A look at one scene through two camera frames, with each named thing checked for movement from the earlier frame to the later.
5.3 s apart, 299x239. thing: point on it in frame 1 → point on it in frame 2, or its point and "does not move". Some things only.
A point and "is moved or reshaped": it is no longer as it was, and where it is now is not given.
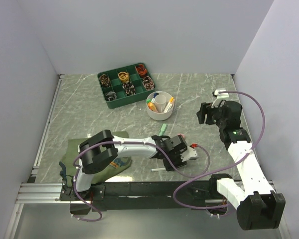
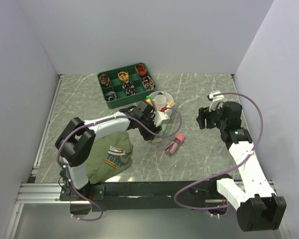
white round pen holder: [159, 105] does not move
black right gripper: [202, 111] does not move
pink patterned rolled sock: [148, 83] does not move
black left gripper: [179, 163] → [150, 134]
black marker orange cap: [148, 105] is moved or reshaped
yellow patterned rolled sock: [123, 76] does not move
